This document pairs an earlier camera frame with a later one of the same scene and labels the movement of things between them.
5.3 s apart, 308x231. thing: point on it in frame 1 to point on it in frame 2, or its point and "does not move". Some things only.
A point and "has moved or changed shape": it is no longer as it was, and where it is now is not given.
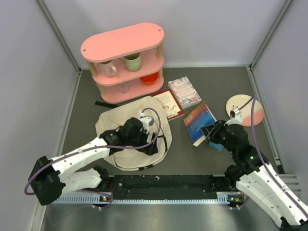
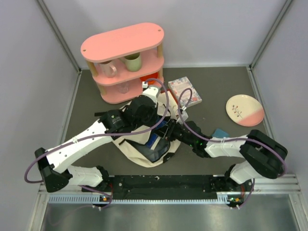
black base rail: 168,186 does not move
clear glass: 123,88 does not move
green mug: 133,61 does not move
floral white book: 184,91 does not move
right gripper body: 220,135 to 175,131
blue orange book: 200,118 has moved or changed shape
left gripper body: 140,138 to 149,121
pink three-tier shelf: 126,63 does not move
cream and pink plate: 237,101 does not move
